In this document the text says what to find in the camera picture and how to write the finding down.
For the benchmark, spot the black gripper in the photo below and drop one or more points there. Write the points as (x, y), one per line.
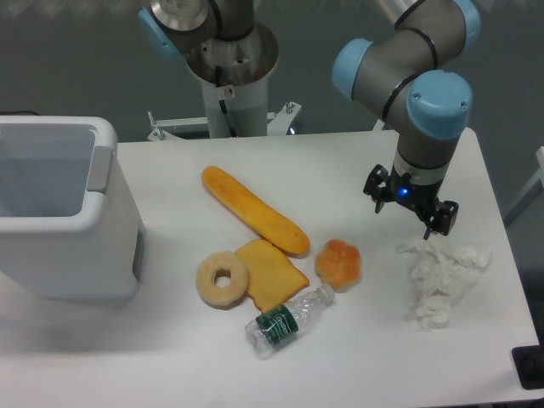
(416, 189)

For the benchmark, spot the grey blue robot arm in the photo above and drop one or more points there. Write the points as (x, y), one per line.
(401, 80)

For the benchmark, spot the round flower-shaped bread roll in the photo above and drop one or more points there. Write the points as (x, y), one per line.
(338, 264)

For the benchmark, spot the crumpled white tissue paper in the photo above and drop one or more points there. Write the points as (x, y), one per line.
(442, 274)

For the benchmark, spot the long orange baguette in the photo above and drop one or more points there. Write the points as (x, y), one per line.
(254, 212)

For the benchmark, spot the orange toast slice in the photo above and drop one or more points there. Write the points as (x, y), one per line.
(273, 279)

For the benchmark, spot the crushed clear water bottle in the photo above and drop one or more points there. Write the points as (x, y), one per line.
(270, 330)

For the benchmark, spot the black device at table corner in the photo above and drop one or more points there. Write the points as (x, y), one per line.
(528, 362)

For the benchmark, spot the white plastic bin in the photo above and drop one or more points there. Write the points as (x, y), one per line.
(70, 227)

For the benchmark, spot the white frame at right edge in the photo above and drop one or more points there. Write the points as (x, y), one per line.
(527, 194)

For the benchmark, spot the pale ring donut bread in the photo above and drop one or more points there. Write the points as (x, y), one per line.
(221, 279)

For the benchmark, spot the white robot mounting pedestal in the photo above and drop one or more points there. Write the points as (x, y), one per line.
(234, 78)

